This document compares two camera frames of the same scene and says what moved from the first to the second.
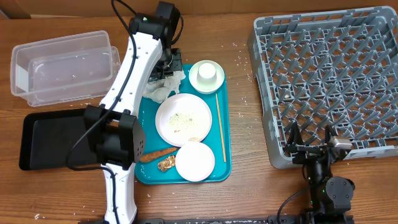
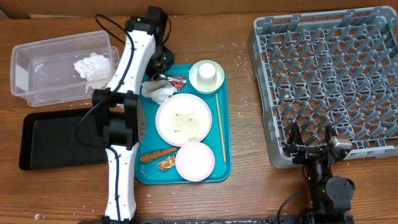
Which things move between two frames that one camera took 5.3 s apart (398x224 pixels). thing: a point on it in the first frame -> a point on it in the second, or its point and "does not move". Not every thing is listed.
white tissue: [172, 83] -> [93, 68]
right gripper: [293, 144] does not move
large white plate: [183, 118] does not move
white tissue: [155, 90] does not move
